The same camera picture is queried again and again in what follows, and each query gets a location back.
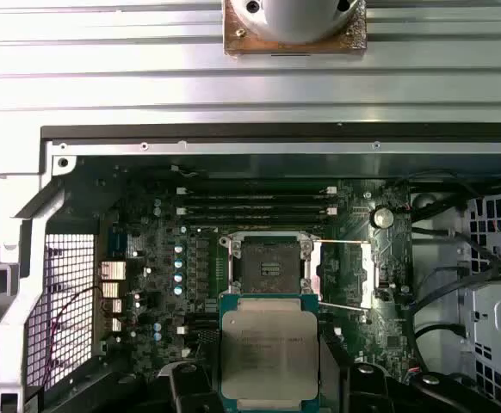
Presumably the square brown base plate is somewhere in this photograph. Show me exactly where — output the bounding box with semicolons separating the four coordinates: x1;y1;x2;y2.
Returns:
222;0;368;57

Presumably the CPU socket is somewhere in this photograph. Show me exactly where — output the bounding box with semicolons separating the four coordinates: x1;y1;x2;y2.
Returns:
219;234;320;299

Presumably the silver coin battery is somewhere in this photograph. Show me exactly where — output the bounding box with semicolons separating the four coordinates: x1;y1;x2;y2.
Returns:
371;206;395;230

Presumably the green motherboard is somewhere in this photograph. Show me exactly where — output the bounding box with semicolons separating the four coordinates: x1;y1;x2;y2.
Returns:
97;171;413;386

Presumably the white-clip RAM slot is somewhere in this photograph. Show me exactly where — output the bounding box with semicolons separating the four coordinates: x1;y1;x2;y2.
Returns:
176;185;338;195
176;324;220;337
176;206;338;217

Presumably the silver-topped green CPU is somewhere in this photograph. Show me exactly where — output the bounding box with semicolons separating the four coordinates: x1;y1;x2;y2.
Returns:
218;293;320;413

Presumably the black cable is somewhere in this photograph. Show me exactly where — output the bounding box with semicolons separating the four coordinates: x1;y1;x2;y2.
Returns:
412;321;467;372
410;222;501;281

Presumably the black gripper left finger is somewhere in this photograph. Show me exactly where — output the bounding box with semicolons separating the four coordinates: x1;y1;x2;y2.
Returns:
47;363;221;413

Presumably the black-clip RAM slot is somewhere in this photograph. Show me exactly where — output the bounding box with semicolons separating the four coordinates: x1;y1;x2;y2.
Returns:
176;194;338;205
176;215;338;225

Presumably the perforated metal drive cage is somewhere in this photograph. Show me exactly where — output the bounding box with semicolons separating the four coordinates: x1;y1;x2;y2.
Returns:
456;184;501;413

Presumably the black and silver PC case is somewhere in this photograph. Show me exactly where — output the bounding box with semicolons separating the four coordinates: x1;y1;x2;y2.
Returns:
0;123;501;413

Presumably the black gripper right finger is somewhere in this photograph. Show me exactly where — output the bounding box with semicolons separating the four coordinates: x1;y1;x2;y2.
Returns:
319;322;501;413

